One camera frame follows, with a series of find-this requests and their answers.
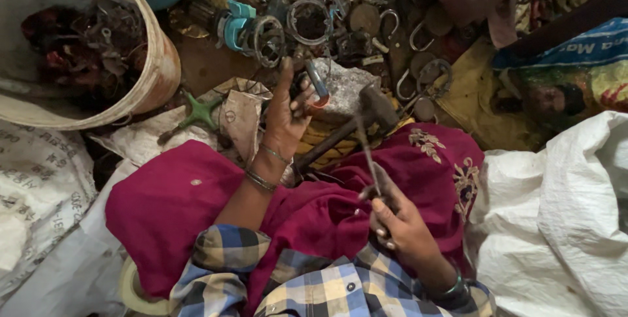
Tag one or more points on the metal padlock shackle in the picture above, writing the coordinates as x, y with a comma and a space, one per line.
399, 92
395, 15
413, 37

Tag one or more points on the green bangle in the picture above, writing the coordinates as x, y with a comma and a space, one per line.
457, 287

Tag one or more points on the colourful printed bag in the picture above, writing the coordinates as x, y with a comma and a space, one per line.
579, 76

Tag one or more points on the white printed woven sack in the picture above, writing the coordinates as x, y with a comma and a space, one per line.
39, 184

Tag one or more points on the maroon embroidered garment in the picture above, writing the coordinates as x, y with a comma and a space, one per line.
167, 199

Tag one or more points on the round metal lock body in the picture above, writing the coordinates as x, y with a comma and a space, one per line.
444, 74

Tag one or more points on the teal plastic fitting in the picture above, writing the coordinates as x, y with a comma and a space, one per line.
238, 27

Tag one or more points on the yellow cloth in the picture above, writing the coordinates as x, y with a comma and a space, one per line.
471, 96

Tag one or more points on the person's left hand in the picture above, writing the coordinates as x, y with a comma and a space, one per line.
279, 120

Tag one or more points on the pair of metal bangles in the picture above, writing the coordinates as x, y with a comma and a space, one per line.
260, 180

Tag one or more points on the person's right hand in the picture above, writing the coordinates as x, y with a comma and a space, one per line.
405, 236

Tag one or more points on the scrap metal in bucket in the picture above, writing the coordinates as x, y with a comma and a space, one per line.
88, 47

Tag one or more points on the yellow woven mat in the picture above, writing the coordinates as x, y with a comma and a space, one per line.
319, 143

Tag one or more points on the grey stone block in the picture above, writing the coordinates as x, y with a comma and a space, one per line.
346, 89

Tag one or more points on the white plastic bucket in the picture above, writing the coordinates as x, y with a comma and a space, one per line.
162, 69

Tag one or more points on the blue yellow plaid shirt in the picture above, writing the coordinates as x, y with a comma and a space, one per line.
319, 282

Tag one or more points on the thin metal rod tool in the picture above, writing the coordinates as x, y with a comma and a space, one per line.
369, 160

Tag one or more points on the white tape roll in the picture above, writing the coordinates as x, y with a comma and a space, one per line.
128, 287

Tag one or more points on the large plain white sack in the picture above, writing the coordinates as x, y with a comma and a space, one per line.
554, 228

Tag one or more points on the green cross-shaped metal piece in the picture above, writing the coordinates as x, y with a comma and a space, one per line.
200, 112

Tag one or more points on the blue and red metal piece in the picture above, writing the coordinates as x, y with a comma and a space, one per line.
319, 86

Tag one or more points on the thin metal bangle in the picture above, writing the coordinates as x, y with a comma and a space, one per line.
274, 153

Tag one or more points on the torn dirty white sack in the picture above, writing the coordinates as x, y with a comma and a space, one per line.
240, 116

